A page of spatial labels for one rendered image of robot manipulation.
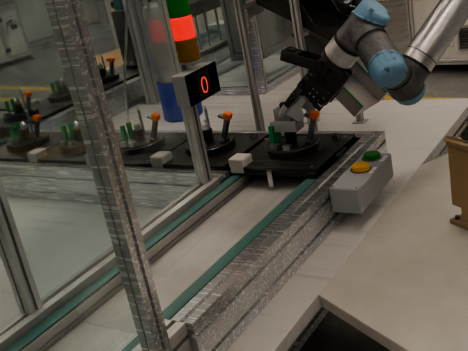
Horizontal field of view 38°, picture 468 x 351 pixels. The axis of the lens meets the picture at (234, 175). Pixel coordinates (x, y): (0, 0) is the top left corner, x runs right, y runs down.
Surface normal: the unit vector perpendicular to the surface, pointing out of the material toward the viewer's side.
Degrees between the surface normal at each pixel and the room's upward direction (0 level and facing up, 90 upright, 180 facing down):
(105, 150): 90
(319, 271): 0
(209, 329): 90
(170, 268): 0
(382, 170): 90
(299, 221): 90
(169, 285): 0
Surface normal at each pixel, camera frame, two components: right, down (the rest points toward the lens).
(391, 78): 0.32, 0.79
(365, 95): 0.39, -0.58
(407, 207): -0.18, -0.92
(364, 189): 0.84, 0.04
